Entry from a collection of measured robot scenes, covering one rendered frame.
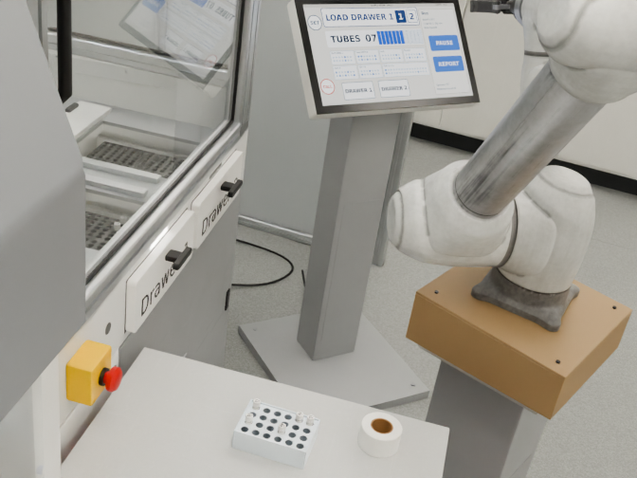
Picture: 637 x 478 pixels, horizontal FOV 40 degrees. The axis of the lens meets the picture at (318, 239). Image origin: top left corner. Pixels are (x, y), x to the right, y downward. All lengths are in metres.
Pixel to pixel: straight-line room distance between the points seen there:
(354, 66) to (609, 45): 1.26
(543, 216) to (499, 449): 0.53
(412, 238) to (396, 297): 1.73
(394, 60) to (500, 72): 2.08
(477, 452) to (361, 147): 0.96
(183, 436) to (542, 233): 0.73
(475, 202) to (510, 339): 0.31
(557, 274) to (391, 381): 1.22
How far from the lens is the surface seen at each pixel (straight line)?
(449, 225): 1.52
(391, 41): 2.37
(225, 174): 1.91
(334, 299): 2.70
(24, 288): 0.59
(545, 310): 1.73
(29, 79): 0.59
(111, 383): 1.39
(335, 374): 2.79
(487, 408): 1.84
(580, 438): 2.90
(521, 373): 1.66
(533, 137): 1.30
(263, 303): 3.12
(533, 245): 1.63
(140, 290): 1.56
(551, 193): 1.63
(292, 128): 3.34
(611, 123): 4.44
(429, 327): 1.72
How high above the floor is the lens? 1.79
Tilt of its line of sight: 30 degrees down
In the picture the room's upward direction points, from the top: 9 degrees clockwise
